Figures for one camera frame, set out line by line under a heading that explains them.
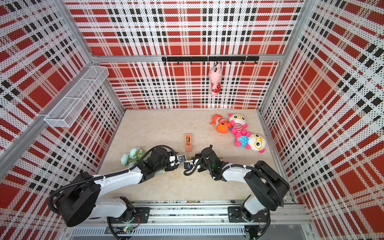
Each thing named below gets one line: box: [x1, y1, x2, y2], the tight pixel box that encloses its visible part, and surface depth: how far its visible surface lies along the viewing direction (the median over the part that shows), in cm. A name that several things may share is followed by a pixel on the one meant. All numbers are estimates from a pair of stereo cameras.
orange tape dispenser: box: [184, 133, 193, 153], surface depth 98 cm
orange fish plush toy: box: [210, 114, 232, 134], surface depth 103 cm
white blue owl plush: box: [235, 132, 267, 154], surface depth 97 cm
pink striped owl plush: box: [228, 113, 248, 139], surface depth 106 cm
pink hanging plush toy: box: [209, 62, 223, 96], surface depth 94 cm
